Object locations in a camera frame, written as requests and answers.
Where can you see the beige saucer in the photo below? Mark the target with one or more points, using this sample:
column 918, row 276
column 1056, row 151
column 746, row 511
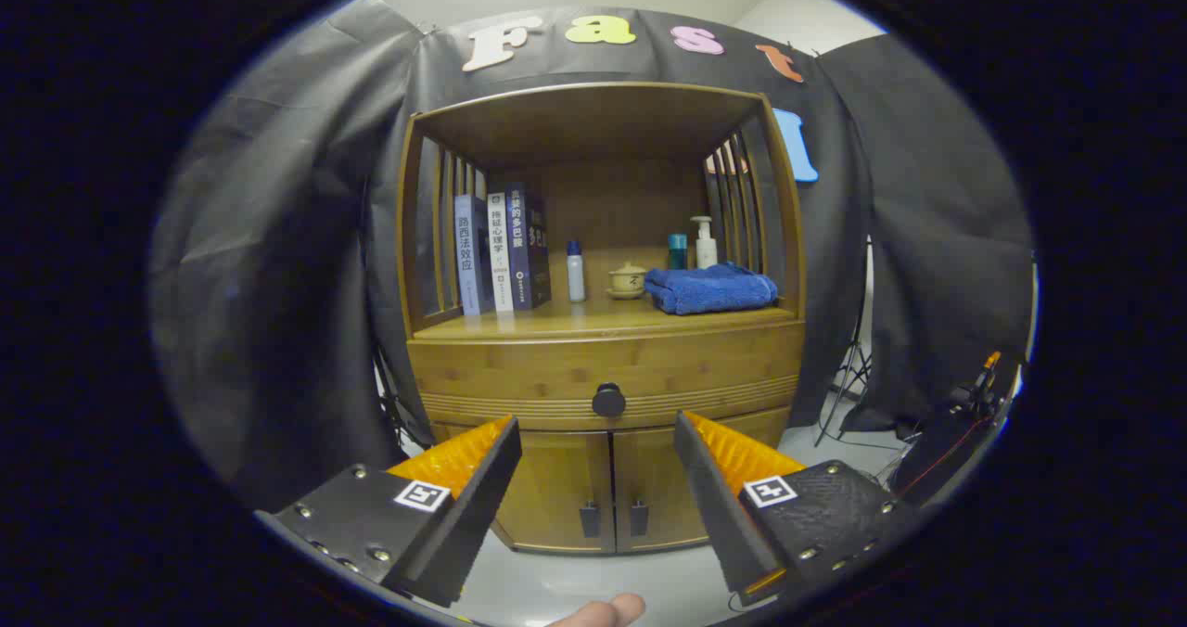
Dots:
column 623, row 295

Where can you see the wooden countertop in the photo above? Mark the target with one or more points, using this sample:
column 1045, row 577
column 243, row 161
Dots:
column 575, row 319

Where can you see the white pump bottle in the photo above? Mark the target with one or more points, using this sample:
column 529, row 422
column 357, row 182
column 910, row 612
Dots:
column 706, row 251

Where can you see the light blue book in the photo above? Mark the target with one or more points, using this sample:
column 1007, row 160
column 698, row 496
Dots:
column 468, row 256

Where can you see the white book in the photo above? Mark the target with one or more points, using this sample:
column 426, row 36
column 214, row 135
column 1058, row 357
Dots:
column 500, row 256

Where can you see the dark blue book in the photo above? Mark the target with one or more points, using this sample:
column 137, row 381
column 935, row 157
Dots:
column 530, row 247

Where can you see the white bottle with blue cap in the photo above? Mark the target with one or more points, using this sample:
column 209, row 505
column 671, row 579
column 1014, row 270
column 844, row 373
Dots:
column 576, row 275

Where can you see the wooden cabinet door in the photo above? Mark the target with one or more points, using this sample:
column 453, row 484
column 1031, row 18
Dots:
column 654, row 479
column 566, row 488

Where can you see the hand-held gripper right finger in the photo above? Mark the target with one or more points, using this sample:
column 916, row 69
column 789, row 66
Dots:
column 714, row 506

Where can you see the black tripod stand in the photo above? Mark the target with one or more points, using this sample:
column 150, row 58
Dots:
column 853, row 367

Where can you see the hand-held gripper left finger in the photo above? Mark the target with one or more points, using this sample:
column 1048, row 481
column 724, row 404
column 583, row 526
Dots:
column 478, row 506

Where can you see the black stand legs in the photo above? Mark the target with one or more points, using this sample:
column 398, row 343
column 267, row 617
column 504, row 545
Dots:
column 389, row 395

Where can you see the beige lidded tea cup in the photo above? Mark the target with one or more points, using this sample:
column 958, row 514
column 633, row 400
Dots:
column 628, row 278

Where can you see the black backdrop cloth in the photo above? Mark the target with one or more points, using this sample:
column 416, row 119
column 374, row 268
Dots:
column 278, row 284

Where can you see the wooden cabinet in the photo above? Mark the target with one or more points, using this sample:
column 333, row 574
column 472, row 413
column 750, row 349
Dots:
column 593, row 126

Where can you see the blue folded towel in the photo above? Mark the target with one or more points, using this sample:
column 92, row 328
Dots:
column 709, row 291

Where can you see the teal bottle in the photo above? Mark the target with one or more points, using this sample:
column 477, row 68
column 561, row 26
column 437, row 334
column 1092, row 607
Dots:
column 678, row 251

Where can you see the black round drawer knob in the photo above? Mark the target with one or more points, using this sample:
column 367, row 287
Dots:
column 609, row 400

